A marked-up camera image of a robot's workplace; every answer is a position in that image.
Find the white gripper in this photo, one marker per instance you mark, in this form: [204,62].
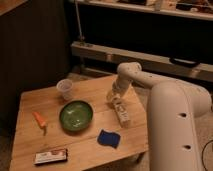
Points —
[120,86]

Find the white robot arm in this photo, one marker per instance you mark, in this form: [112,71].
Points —
[172,106]

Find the green ceramic bowl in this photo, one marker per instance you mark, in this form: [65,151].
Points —
[76,116]

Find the blue sponge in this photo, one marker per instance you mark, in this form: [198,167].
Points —
[108,138]

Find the clear plastic cup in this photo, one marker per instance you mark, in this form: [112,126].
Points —
[64,87]

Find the wooden table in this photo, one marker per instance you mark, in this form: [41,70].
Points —
[55,134]

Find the metal pole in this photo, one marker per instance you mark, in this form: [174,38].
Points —
[81,37]

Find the orange carrot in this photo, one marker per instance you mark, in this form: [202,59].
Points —
[40,121]

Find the flat snack box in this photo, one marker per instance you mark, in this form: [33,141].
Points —
[51,156]

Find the grey metal beam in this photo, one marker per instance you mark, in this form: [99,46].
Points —
[149,62]

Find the cluttered shelf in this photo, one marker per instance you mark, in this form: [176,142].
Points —
[155,7]

